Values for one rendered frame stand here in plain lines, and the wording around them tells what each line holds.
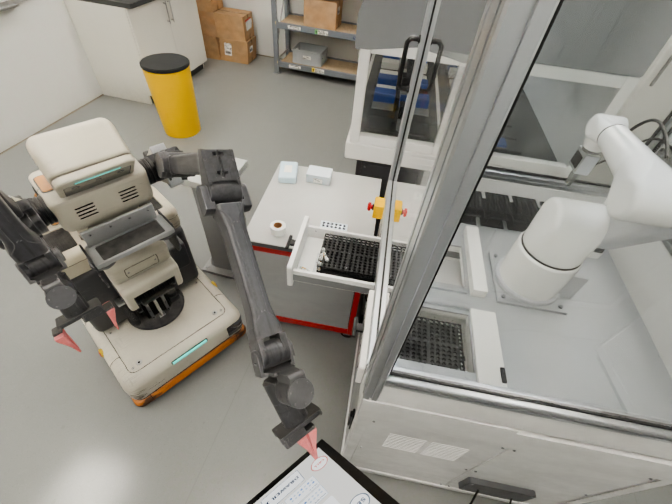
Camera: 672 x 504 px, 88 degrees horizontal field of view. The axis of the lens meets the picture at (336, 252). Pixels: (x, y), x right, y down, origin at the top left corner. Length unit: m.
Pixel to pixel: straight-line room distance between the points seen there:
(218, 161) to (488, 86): 0.63
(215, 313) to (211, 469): 0.72
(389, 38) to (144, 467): 2.20
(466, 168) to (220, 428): 1.79
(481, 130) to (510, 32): 0.09
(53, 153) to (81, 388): 1.45
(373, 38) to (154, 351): 1.75
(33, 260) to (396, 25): 1.50
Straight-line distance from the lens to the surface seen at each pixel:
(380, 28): 1.75
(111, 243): 1.32
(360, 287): 1.28
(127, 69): 4.61
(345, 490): 0.79
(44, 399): 2.39
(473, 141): 0.41
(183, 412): 2.08
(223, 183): 0.84
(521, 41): 0.38
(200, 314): 1.97
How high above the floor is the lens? 1.89
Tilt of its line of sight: 48 degrees down
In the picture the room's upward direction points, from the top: 6 degrees clockwise
